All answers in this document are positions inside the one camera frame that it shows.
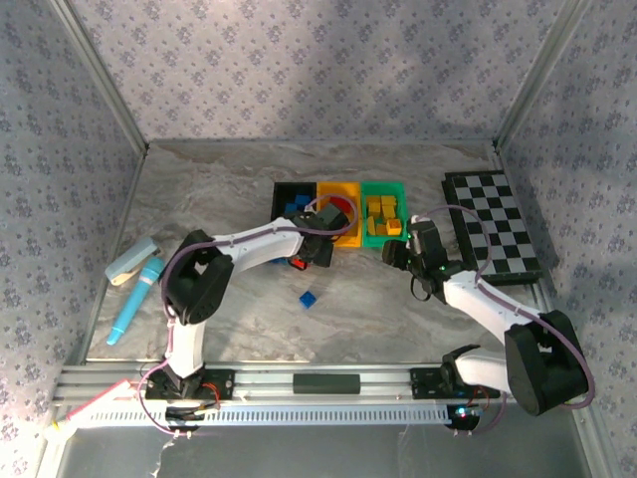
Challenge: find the yellow plastic bin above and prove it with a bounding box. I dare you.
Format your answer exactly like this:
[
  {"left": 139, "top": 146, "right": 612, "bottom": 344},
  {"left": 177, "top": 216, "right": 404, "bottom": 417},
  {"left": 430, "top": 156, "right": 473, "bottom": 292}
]
[{"left": 316, "top": 181, "right": 363, "bottom": 249}]

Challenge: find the green plastic bin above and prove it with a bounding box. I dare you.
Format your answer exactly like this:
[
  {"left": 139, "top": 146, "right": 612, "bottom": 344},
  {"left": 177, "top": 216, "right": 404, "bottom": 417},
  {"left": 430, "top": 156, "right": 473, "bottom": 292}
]
[{"left": 360, "top": 180, "right": 412, "bottom": 249}]

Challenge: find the black plastic bin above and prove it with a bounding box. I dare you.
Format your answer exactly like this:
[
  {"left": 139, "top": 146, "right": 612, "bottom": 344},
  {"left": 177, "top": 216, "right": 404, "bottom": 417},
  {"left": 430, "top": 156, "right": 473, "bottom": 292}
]
[{"left": 270, "top": 181, "right": 319, "bottom": 223}]

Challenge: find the black and grey chessboard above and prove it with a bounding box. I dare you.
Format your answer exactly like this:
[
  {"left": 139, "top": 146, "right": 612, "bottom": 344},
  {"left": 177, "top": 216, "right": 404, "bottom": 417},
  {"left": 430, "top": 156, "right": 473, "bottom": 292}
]
[{"left": 441, "top": 169, "right": 543, "bottom": 286}]

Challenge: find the blue marker pen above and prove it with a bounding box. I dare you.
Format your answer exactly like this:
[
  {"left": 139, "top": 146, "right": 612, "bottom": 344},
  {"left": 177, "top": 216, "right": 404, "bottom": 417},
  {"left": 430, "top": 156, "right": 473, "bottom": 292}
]
[{"left": 106, "top": 256, "right": 167, "bottom": 348}]

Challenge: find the light blue stapler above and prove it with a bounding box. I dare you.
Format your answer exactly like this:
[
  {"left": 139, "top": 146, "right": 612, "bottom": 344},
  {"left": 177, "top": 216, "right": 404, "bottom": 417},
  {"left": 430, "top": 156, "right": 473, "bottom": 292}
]
[{"left": 105, "top": 236, "right": 163, "bottom": 288}]

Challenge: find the black right gripper cable loop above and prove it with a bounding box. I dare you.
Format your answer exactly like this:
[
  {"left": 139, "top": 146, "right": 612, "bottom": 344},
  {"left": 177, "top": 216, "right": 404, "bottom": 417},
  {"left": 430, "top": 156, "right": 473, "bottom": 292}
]
[{"left": 410, "top": 276, "right": 434, "bottom": 302}]

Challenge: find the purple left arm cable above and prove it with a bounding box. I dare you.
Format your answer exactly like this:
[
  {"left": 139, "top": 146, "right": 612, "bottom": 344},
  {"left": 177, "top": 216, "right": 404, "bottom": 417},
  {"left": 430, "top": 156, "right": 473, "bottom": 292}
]
[{"left": 136, "top": 195, "right": 360, "bottom": 439}]

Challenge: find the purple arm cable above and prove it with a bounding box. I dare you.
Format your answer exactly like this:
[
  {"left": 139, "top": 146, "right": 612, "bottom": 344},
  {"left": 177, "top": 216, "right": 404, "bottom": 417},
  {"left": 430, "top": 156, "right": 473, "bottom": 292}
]
[
  {"left": 408, "top": 206, "right": 597, "bottom": 439},
  {"left": 136, "top": 195, "right": 360, "bottom": 439}
]

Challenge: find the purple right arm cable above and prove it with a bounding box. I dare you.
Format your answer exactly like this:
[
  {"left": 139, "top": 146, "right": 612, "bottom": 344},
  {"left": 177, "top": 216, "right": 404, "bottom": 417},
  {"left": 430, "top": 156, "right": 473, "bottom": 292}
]
[{"left": 408, "top": 206, "right": 597, "bottom": 439}]

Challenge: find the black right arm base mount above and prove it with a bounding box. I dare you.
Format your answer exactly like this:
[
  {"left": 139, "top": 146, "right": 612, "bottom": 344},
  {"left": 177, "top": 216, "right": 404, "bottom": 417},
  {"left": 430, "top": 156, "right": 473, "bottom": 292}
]
[{"left": 409, "top": 366, "right": 502, "bottom": 400}]

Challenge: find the black block on rail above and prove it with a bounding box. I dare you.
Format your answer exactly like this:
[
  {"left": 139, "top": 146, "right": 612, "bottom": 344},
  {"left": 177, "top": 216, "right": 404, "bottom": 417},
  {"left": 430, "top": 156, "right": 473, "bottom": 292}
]
[{"left": 292, "top": 372, "right": 360, "bottom": 395}]

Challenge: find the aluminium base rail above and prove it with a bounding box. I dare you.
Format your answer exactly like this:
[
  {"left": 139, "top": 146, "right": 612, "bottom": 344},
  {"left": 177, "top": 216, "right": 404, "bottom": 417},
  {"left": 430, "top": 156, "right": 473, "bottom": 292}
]
[{"left": 53, "top": 365, "right": 509, "bottom": 402}]

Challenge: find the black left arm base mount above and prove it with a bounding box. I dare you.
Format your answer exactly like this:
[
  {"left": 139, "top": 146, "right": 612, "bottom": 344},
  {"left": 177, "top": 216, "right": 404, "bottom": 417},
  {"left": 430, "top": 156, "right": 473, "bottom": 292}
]
[{"left": 143, "top": 367, "right": 236, "bottom": 401}]

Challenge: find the white slotted cable duct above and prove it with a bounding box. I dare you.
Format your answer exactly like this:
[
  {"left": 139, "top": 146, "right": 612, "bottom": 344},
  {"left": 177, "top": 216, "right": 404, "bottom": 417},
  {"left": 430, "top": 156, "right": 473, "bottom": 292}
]
[{"left": 74, "top": 402, "right": 449, "bottom": 427}]

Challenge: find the black board with red wires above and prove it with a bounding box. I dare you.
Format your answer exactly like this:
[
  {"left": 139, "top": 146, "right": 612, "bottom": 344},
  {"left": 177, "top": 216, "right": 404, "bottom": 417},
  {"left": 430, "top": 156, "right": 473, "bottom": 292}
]
[{"left": 165, "top": 405, "right": 220, "bottom": 422}]

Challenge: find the aluminium frame post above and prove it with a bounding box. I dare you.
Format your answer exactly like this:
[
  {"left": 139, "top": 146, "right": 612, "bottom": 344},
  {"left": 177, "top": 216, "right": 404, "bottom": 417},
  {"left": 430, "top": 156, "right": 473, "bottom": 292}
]
[
  {"left": 49, "top": 0, "right": 150, "bottom": 155},
  {"left": 492, "top": 0, "right": 593, "bottom": 150}
]

